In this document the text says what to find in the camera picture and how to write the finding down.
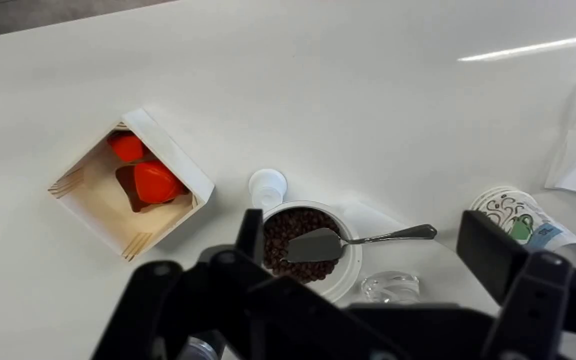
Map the metal spoon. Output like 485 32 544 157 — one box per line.
287 223 439 261

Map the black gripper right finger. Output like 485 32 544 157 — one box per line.
456 210 528 303

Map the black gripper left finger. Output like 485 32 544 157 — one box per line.
237 208 265 261

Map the large red tomato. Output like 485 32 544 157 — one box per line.
134 162 187 203

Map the small red tomato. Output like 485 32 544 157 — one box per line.
108 131 145 162

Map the clear plastic lid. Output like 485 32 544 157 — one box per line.
361 270 423 303

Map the small white plastic cup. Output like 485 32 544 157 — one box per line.
248 167 288 208

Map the patterned paper cup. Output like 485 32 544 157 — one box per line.
470 185 576 266

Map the white bowl of coffee beans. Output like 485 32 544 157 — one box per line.
261 203 363 301

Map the wooden box with white rim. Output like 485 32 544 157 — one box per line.
48 109 214 261

